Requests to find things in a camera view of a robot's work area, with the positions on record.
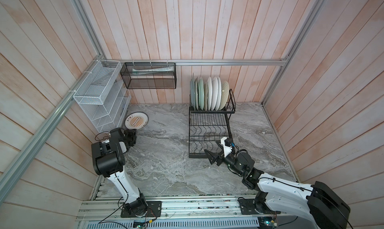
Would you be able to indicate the black mesh wall basket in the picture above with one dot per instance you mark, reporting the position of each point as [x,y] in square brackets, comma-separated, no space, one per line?
[149,75]

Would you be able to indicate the orange sunburst plate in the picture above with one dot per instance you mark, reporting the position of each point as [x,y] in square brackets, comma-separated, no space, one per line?
[136,121]
[210,91]

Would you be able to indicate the white plate black outline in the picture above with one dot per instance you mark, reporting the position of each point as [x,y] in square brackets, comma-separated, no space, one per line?
[214,93]

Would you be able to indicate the yellow woven round mat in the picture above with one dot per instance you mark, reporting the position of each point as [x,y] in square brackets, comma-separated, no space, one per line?
[225,94]

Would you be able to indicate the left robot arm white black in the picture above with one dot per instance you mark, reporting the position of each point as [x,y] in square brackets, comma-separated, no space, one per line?
[109,161]

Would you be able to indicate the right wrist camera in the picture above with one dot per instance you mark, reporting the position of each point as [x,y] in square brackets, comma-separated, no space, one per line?
[228,146]

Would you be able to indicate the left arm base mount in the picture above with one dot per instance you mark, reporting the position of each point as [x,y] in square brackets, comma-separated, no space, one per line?
[141,208]

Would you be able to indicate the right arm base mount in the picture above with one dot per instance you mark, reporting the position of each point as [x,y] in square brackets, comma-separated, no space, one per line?
[255,205]

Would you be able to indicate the white wire mesh shelf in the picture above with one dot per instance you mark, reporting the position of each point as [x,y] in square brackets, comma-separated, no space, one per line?
[102,97]

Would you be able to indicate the light green flower plate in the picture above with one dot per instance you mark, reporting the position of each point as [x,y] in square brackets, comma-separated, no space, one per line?
[201,94]

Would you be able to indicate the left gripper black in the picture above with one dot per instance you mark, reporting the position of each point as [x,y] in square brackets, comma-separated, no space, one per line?
[131,133]

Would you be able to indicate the cream floral plate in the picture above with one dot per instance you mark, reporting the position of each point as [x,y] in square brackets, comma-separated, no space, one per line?
[196,94]

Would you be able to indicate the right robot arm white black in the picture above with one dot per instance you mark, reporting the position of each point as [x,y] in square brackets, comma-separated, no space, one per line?
[317,203]

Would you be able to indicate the black wire dish rack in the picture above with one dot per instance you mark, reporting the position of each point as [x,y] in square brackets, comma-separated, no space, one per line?
[208,127]

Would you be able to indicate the aluminium front rail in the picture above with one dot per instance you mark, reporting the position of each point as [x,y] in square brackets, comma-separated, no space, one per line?
[177,207]

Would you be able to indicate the black round plate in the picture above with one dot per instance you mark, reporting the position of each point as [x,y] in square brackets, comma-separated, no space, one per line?
[205,96]

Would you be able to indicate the large teal green plate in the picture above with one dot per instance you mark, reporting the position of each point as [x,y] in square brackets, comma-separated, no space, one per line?
[192,93]

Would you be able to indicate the horizontal aluminium wall rail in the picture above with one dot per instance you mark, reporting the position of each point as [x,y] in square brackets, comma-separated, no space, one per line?
[205,62]

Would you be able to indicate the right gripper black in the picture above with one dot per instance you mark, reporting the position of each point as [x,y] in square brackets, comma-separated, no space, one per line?
[221,157]

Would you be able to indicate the dark green rim plate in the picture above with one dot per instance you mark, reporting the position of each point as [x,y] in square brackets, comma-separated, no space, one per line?
[219,94]

